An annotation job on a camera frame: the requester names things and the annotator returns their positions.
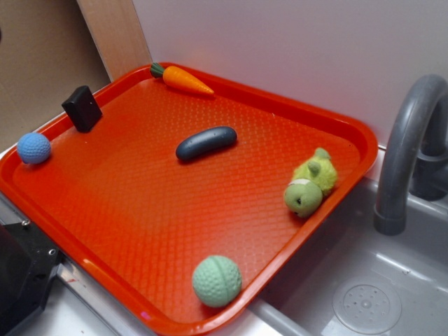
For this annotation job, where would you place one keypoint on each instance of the green dimpled ball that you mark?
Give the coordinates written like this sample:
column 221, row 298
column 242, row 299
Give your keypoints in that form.
column 217, row 281

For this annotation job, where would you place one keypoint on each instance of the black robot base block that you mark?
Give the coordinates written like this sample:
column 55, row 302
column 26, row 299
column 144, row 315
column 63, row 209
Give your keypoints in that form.
column 29, row 264

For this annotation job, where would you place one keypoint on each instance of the black box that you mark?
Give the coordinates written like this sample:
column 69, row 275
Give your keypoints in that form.
column 82, row 109

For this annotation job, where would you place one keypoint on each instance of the green plush turtle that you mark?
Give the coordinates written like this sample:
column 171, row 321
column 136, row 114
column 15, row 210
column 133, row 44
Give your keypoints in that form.
column 311, row 183

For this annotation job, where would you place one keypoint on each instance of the orange plastic tray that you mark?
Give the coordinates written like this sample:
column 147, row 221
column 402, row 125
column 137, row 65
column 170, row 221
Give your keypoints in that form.
column 138, row 220

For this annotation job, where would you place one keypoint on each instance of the grey toy faucet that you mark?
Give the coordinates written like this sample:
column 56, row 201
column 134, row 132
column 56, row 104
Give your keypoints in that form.
column 415, row 161

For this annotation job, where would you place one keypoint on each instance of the wooden board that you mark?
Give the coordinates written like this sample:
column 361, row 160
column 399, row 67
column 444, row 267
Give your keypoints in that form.
column 117, row 34

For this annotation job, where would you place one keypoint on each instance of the grey toy sink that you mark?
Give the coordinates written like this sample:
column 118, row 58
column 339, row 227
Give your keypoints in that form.
column 348, row 279

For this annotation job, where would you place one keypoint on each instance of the dark blue toy sausage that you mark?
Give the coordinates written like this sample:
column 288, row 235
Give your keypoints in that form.
column 203, row 142

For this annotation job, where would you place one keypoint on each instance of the orange toy carrot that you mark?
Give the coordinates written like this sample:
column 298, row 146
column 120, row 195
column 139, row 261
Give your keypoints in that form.
column 180, row 79

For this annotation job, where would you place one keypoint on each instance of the blue dimpled ball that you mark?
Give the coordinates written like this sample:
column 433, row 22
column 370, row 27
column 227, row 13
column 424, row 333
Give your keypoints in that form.
column 33, row 148

